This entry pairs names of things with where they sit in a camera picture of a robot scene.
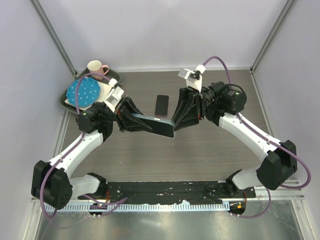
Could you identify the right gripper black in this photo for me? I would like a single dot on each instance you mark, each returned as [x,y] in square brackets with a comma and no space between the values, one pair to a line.
[189,110]

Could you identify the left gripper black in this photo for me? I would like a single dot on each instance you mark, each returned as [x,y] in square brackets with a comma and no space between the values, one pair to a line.
[123,114]

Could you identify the clear phone case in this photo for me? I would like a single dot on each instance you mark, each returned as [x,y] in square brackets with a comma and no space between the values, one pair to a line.
[149,117]

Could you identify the purple smartphone black screen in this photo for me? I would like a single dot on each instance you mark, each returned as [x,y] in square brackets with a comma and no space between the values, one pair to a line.
[161,105]

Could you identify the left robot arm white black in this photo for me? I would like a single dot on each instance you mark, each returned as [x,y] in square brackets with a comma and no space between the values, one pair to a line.
[52,183]

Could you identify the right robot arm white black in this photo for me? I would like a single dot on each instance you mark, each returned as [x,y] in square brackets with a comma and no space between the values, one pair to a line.
[221,104]

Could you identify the dark green tray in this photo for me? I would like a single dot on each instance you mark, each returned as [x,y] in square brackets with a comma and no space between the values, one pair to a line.
[63,98]

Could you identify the blue dotted plate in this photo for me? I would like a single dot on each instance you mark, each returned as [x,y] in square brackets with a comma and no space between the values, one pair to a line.
[88,92]

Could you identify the pink mug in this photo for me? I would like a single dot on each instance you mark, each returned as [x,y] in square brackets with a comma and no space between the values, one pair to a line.
[95,66]

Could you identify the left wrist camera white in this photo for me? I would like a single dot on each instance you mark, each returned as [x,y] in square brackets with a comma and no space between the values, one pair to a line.
[114,96]

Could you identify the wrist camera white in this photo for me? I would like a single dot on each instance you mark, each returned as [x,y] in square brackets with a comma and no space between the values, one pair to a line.
[193,78]
[114,96]

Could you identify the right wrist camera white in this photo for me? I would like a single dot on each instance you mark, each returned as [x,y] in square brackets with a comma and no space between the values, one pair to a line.
[193,78]

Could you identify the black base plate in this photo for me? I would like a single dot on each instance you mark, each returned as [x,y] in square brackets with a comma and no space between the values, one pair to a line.
[170,192]

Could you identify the slotted cable duct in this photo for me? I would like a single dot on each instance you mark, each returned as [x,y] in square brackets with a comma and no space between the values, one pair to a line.
[89,206]

